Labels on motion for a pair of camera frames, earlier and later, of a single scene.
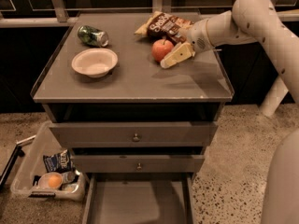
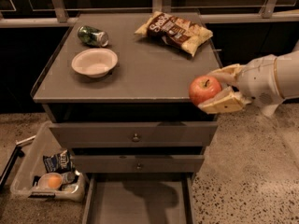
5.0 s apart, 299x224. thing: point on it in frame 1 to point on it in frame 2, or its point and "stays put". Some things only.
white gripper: x=195 y=36 to x=260 y=79
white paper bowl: x=94 y=63 stays put
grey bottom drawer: x=139 y=199 stays put
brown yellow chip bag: x=163 y=26 stays put
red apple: x=161 y=49 to x=204 y=88
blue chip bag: x=59 y=162 stays put
